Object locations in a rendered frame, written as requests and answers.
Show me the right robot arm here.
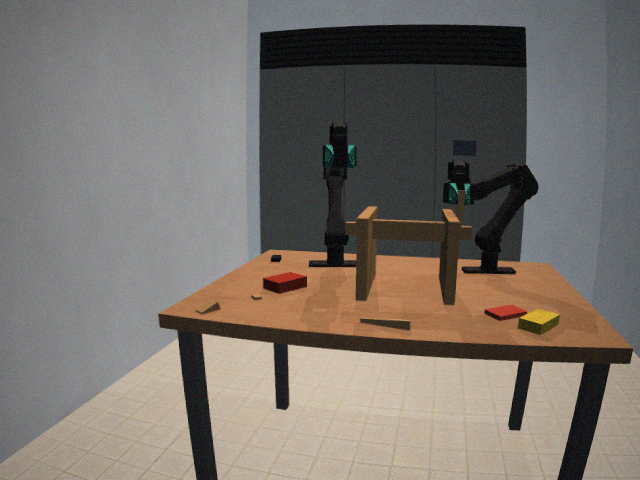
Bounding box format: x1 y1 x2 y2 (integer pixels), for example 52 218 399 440
309 122 356 267

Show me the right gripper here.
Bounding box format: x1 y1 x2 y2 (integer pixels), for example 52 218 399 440
323 145 356 168

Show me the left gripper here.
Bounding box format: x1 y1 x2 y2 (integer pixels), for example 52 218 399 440
443 183 475 205

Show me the yellow sponge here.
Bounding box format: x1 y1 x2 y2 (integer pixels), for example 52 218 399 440
518 309 560 335

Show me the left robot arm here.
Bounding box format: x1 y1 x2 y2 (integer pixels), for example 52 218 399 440
448 161 538 274

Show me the brown wooden rail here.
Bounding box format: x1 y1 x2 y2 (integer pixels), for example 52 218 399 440
346 219 472 242

